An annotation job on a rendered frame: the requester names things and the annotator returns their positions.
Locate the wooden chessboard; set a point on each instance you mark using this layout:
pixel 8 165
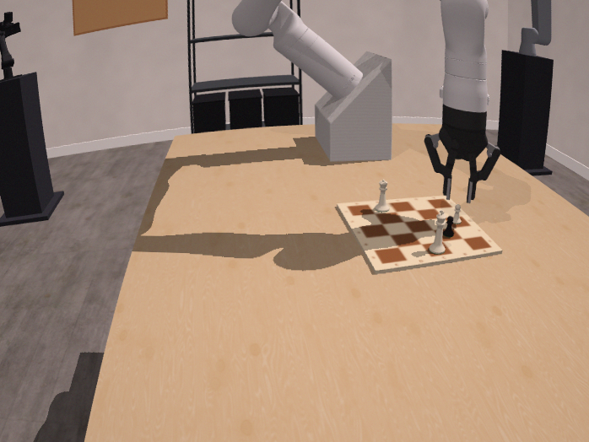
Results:
pixel 400 239

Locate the white pawn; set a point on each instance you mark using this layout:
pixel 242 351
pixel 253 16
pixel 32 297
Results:
pixel 457 220

